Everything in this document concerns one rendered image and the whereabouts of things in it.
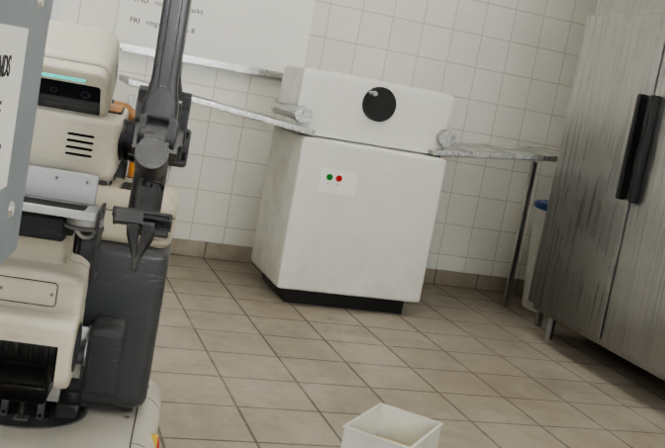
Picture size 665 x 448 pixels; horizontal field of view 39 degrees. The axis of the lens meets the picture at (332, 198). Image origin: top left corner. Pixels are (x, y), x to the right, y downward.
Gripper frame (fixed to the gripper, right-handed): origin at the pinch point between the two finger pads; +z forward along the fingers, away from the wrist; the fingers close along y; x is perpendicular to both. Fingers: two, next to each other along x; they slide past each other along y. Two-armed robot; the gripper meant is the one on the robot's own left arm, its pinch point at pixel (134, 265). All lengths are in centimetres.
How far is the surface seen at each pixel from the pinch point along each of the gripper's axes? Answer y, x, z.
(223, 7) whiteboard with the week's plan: 11, 313, -240
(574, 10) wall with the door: 231, 330, -295
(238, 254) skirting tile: 43, 384, -118
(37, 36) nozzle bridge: -1, -118, 21
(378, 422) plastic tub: 79, 144, 2
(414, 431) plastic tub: 89, 137, 5
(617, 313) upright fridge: 210, 237, -73
